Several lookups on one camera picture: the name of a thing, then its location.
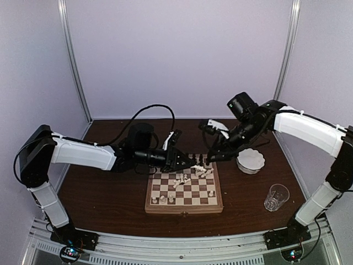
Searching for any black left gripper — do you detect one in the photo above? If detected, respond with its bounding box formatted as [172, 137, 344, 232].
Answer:
[135, 145, 195, 173]

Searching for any left aluminium corner post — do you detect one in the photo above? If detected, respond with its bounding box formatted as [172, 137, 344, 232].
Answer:
[57, 0, 93, 123]

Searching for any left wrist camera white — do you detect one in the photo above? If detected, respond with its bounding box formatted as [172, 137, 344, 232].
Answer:
[162, 129, 182, 151]

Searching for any wooden chess board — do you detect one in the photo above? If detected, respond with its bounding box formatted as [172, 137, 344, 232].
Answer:
[145, 154, 223, 215]

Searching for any white scalloped bowl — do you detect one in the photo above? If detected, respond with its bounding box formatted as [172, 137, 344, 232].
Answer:
[236, 149, 265, 174]

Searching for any white king chess piece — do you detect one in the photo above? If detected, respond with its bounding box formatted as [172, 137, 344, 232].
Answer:
[195, 168, 213, 178]

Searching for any right aluminium corner post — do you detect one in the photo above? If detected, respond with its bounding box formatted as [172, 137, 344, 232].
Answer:
[273, 0, 301, 101]

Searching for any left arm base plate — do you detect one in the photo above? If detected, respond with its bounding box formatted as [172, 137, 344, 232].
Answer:
[50, 224, 99, 251]

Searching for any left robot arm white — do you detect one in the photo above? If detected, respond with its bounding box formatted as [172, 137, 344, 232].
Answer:
[13, 121, 196, 245]

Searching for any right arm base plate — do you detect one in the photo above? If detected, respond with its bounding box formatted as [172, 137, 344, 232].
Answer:
[264, 229, 312, 250]

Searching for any aluminium corner post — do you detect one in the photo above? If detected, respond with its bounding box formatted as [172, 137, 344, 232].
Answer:
[57, 0, 93, 123]
[273, 0, 301, 101]

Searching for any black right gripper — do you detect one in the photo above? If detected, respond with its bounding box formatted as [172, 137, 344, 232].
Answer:
[207, 118, 264, 163]

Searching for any aluminium front rail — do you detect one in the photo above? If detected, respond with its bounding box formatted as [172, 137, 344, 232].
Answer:
[19, 218, 343, 264]

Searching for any clear plastic cup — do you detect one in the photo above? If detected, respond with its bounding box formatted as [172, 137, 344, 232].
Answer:
[264, 183, 290, 212]

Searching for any white queen chess piece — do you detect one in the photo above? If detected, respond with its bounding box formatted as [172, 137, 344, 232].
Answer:
[173, 179, 185, 189]

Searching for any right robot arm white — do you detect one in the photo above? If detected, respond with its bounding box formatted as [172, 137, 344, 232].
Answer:
[200, 92, 352, 244]

